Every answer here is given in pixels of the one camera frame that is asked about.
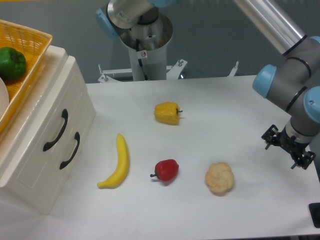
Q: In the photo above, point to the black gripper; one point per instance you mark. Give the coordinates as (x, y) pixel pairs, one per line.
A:
(301, 158)

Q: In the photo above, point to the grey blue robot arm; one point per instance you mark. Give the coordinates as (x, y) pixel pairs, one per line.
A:
(284, 86)

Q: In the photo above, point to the white drawer cabinet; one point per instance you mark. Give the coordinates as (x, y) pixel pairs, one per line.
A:
(18, 133)

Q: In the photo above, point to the black corner object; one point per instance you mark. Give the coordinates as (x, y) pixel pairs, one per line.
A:
(314, 209)

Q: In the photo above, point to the beige bread roll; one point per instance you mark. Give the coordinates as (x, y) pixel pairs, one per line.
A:
(219, 178)

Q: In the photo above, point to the red bell pepper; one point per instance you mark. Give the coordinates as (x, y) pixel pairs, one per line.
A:
(166, 170)

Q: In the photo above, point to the yellow bell pepper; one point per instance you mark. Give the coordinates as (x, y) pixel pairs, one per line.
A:
(167, 113)

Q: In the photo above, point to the yellow banana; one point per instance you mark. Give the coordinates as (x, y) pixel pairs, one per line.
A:
(122, 168)

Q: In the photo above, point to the yellow wicker basket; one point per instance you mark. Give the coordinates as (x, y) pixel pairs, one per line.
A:
(21, 51)

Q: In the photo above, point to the white plate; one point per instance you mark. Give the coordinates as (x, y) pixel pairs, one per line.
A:
(4, 98)

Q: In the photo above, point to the green bell pepper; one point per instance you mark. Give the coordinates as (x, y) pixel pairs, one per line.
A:
(12, 63)

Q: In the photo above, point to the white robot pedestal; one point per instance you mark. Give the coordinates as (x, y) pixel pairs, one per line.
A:
(147, 48)

